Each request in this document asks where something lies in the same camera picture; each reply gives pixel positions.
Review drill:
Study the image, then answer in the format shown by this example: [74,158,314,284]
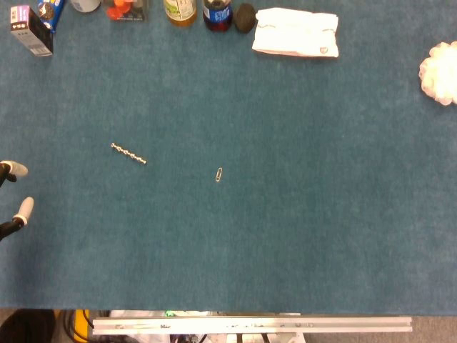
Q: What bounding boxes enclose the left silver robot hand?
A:
[0,160,35,242]

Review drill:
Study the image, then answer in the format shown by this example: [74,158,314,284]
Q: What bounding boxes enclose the silver bead chain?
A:
[110,142,148,165]

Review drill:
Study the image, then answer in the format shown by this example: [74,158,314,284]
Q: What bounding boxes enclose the black and purple carton box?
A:
[9,4,54,58]

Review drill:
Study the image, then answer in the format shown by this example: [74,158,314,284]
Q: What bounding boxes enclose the blue cookie packet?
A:
[37,0,66,34]

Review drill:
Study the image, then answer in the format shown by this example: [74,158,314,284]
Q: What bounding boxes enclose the blue and white drink can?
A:
[69,0,102,13]

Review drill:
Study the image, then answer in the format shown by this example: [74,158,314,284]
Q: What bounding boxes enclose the clear box of red pieces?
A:
[104,0,151,22]

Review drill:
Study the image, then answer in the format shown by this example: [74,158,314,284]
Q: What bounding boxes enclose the blue felt table mat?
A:
[0,0,457,317]

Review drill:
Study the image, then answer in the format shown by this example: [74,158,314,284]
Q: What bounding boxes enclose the amber tea bottle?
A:
[163,0,198,28]

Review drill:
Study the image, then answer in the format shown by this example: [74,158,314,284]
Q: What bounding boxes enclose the dark cola bottle blue label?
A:
[202,0,234,32]

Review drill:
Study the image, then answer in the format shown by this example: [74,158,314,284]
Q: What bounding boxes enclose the white tissue pack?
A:
[251,7,340,59]

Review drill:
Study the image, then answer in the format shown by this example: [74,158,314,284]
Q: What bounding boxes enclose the white mesh bath sponge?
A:
[418,41,457,106]

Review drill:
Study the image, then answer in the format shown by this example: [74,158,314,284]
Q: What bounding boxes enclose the yellow and black cables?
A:
[62,309,94,343]

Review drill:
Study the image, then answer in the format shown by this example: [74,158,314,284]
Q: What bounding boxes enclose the aluminium frame rail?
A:
[91,315,413,336]

